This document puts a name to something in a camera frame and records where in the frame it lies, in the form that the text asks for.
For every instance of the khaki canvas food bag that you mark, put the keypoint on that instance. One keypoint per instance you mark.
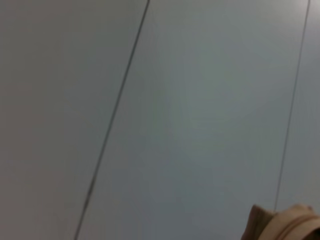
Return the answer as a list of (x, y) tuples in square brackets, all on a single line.
[(287, 225)]

